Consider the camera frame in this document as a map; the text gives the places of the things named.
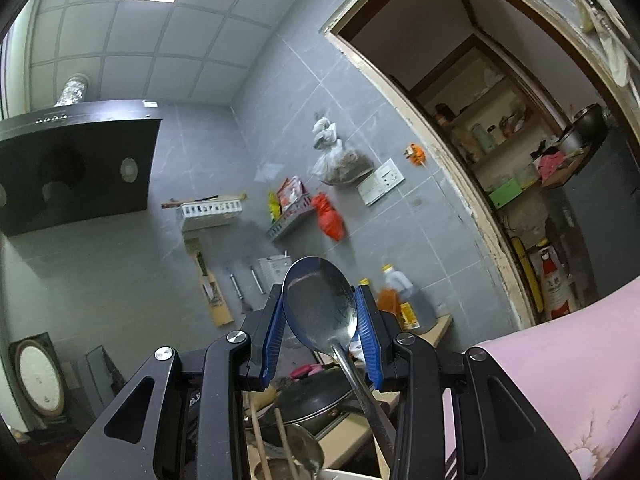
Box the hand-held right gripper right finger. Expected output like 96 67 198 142
355 284 582 480

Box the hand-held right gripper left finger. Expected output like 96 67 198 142
55 282 287 480

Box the large metal spoon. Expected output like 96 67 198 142
281 255 401 468

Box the wooden chopstick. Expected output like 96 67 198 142
249 401 273 480
274 407 301 480

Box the white plastic utensil holder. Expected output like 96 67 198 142
252 462 392 480

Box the orange brown bottle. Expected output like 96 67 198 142
376 287 403 321

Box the dark oil jug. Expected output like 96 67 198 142
381 265 437 334

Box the black wok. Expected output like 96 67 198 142
272 367 396 436

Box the wooden knife rack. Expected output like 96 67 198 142
184 237 235 327

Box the red plastic bag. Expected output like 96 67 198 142
311 192 347 242

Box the red white snack packet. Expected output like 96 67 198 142
276 176 307 211

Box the yellow long pack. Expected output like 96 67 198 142
511 236 545 313

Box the dark grey box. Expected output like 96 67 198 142
77 345 126 411

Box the clear bag with dark contents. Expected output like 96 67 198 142
310 116 375 186

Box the red white bottle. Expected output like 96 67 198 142
535 246 576 321

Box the green box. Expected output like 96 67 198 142
487 178 523 209

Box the pink floral tablecloth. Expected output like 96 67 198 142
442 275 640 480

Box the wooden pantry shelf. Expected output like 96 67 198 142
410 35 571 211

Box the grey refrigerator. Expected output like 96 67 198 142
542 125 640 311

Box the black range hood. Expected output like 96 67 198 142
0 100 164 237

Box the metal pot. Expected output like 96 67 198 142
557 127 584 156

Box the dark wok on refrigerator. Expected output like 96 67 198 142
570 103 608 134

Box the white wall box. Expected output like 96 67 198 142
257 255 292 295

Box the grey wall rack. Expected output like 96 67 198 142
265 205 318 242

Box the white wall basket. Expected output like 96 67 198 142
180 200 242 233

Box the white wall socket panel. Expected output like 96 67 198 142
357 158 406 207

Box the worn wooden door frame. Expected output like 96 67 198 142
320 0 640 331

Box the silver exhaust duct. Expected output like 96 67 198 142
54 74 91 108

